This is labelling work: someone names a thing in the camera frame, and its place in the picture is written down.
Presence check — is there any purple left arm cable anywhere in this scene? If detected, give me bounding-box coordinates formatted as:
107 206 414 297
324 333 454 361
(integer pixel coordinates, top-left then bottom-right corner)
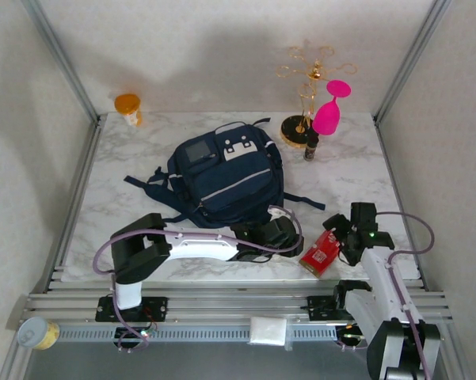
93 205 305 353

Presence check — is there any red box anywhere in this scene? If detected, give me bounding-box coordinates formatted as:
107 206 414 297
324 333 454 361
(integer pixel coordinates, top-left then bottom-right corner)
299 229 341 278

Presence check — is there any grey slotted cable duct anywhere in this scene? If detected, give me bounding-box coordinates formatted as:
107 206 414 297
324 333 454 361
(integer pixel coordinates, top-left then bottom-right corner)
57 324 340 344

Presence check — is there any white packet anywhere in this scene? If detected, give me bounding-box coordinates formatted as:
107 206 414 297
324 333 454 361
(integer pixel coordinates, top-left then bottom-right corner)
248 316 288 348

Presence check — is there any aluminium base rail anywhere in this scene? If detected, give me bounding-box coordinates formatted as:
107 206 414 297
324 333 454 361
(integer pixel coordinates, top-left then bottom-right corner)
7 276 455 332

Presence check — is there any small dark bottle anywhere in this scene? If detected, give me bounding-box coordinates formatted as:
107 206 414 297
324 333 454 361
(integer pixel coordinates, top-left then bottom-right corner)
303 132 321 162

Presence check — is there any aluminium frame post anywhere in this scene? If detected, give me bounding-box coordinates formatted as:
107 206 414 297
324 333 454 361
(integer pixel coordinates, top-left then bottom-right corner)
373 0 455 124
21 0 104 124

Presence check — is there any pink wine glass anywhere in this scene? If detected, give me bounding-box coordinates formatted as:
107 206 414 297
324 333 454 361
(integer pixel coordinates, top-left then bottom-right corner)
311 79 352 137

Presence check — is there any drink cup with orange lid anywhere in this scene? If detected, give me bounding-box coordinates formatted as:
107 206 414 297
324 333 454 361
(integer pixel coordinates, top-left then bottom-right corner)
113 93 143 127

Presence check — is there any gold wire glass rack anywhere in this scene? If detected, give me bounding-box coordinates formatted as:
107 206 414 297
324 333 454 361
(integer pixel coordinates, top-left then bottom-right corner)
276 46 358 150

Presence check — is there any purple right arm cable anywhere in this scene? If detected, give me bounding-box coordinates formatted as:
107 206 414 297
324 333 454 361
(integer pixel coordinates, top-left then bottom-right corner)
340 211 436 380

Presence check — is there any navy blue student backpack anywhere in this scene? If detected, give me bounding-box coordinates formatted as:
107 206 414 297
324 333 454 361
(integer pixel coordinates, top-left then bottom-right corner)
123 116 326 230

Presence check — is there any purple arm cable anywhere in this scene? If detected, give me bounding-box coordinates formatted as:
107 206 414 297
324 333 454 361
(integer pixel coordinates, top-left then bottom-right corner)
93 205 305 353
340 211 436 380

